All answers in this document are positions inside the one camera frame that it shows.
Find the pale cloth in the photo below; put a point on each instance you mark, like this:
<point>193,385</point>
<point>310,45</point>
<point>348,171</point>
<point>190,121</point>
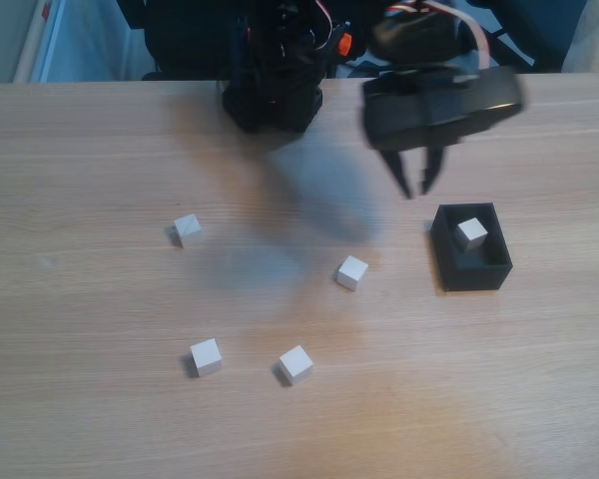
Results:
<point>594,30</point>

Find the black oval camera box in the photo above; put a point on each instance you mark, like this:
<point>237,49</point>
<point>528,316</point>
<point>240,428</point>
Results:
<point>484,100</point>

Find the dark blue office chair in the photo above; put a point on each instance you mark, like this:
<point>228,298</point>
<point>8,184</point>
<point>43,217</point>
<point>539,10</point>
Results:
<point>539,25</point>

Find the white panel with red mark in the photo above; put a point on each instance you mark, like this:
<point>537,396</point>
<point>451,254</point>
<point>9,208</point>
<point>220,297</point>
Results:
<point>80,40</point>

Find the black clamp with orange trigger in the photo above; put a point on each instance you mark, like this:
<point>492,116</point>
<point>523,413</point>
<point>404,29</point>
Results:
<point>345,45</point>

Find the black open box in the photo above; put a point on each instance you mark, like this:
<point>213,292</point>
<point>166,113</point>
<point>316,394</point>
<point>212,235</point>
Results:
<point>474,279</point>

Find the white cube with diagonal line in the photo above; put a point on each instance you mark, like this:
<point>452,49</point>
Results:
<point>189,232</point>

